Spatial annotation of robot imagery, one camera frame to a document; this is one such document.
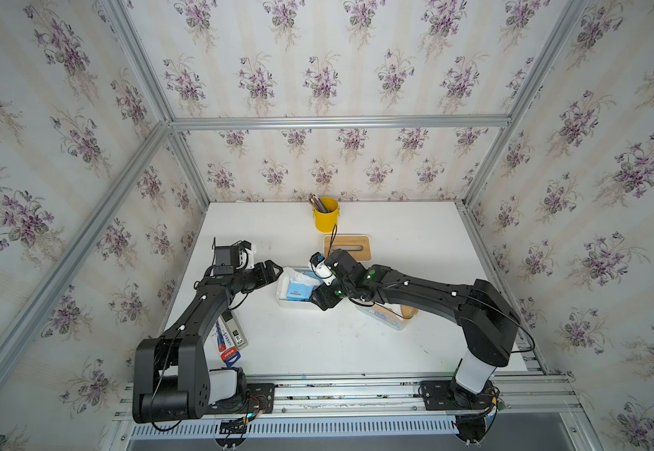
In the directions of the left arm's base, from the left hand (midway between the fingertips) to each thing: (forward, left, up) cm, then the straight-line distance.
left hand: (275, 273), depth 86 cm
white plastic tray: (-1, -1, -9) cm, 9 cm away
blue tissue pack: (-3, -8, -2) cm, 9 cm away
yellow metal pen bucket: (+28, -16, -7) cm, 33 cm away
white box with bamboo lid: (+16, -28, -6) cm, 33 cm away
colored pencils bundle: (+27, -13, +4) cm, 30 cm away
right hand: (-6, -14, -1) cm, 16 cm away
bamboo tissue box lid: (-12, -37, -1) cm, 39 cm away
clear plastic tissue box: (-14, -25, +6) cm, 29 cm away
